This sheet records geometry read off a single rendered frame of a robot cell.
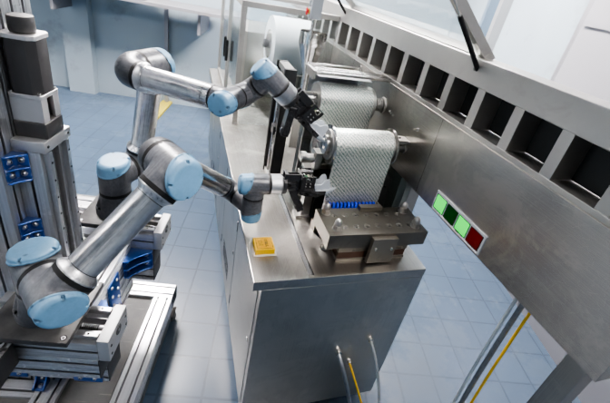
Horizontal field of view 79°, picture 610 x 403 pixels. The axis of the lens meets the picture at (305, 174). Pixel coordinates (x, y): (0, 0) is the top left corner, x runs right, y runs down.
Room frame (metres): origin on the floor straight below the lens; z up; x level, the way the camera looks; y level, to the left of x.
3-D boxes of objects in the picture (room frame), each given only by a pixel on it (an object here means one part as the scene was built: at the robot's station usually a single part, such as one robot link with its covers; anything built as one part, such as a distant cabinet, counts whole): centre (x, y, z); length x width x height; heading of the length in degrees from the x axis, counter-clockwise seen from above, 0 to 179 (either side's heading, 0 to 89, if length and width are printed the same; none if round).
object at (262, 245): (1.02, 0.09, 0.91); 0.07 x 0.07 x 0.02; 22
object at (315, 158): (1.28, -0.01, 1.05); 0.06 x 0.05 x 0.31; 112
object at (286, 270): (2.15, 0.25, 0.88); 2.52 x 0.66 x 0.04; 22
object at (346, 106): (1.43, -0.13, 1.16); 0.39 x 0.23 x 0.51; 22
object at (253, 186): (1.10, 0.17, 1.11); 0.11 x 0.08 x 0.09; 112
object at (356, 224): (1.15, -0.28, 1.00); 0.40 x 0.16 x 0.06; 112
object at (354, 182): (1.25, -0.20, 1.11); 0.23 x 0.01 x 0.18; 111
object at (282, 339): (2.15, 0.23, 0.43); 2.52 x 0.64 x 0.86; 22
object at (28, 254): (0.68, 0.65, 0.98); 0.13 x 0.12 x 0.14; 52
